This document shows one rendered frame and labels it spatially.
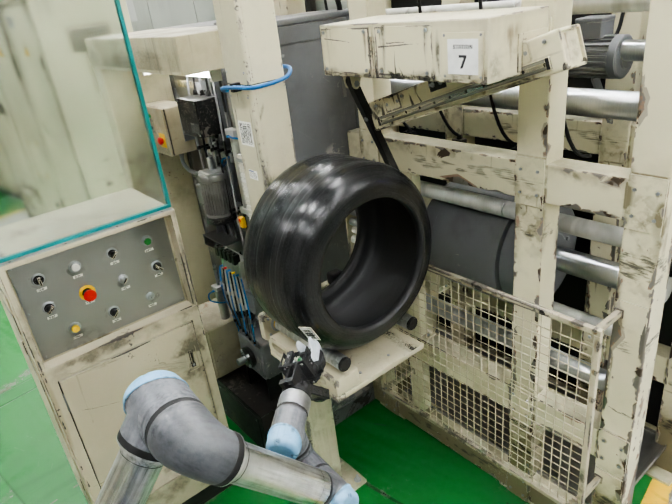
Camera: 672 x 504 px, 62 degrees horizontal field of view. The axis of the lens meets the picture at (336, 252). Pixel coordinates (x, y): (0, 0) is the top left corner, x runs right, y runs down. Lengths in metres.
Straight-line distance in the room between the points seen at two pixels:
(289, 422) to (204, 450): 0.32
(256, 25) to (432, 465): 1.86
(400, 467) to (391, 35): 1.76
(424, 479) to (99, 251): 1.56
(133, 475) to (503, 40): 1.19
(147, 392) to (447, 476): 1.69
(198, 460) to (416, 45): 1.07
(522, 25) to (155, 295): 1.44
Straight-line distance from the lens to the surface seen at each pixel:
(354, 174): 1.48
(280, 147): 1.75
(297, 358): 1.40
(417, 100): 1.72
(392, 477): 2.55
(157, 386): 1.09
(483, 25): 1.38
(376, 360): 1.81
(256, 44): 1.69
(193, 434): 1.00
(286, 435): 1.26
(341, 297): 1.89
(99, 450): 2.22
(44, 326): 2.00
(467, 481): 2.53
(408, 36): 1.52
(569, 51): 1.47
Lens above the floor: 1.88
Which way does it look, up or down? 25 degrees down
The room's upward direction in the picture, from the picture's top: 7 degrees counter-clockwise
